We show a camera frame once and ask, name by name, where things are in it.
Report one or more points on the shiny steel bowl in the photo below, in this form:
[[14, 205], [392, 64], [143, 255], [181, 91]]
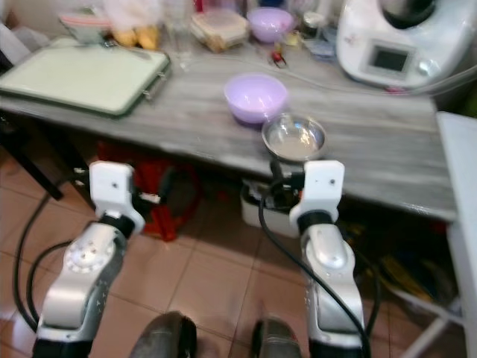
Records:
[[294, 137]]

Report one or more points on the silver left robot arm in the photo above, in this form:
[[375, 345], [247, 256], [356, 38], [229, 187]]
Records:
[[83, 265]]

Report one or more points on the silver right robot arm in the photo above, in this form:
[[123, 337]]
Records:
[[329, 261]]

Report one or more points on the red bag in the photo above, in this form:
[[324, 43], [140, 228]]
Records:
[[179, 201]]

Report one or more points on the white storage box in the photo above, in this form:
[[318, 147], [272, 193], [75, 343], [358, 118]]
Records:
[[257, 216]]

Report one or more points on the large purple plastic bowl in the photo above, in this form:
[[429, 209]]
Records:
[[255, 95]]

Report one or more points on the small red object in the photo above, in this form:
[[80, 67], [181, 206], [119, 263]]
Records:
[[277, 54]]

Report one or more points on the black table leg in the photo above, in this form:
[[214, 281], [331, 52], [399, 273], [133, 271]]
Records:
[[37, 160]]

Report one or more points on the dark left robot foot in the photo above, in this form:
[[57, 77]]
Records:
[[168, 335]]

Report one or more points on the dark robot foot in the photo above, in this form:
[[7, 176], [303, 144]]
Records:
[[168, 335], [276, 339]]

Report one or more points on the pale green tray dark rim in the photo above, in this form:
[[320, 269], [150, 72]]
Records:
[[82, 76]]

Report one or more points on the small purple plastic bowl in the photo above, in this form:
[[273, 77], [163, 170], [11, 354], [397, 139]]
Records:
[[270, 24]]

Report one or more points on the dark right robot foot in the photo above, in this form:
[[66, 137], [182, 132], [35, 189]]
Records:
[[276, 339]]

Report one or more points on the dark lidded jar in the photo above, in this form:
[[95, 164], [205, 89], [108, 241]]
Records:
[[313, 24]]

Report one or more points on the clear plastic food container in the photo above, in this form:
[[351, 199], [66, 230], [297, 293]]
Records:
[[219, 30]]

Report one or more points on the clear drinking glass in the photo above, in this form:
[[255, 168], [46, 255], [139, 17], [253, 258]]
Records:
[[180, 30]]

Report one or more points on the white cabinet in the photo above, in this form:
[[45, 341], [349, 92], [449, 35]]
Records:
[[460, 224]]

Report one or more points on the white metal rack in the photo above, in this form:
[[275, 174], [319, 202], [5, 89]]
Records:
[[421, 306]]

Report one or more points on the white kitchen cooking machine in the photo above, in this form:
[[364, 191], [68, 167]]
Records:
[[399, 45]]

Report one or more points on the pink plush toy yellow feet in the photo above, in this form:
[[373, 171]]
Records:
[[134, 22]]

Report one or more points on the white plastic bag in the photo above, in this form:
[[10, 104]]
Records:
[[11, 46]]

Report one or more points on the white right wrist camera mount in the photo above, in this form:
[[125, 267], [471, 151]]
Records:
[[322, 185]]

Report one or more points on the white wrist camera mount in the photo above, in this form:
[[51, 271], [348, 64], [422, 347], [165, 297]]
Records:
[[322, 185], [112, 186]]

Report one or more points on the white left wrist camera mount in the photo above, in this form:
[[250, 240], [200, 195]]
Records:
[[112, 186]]

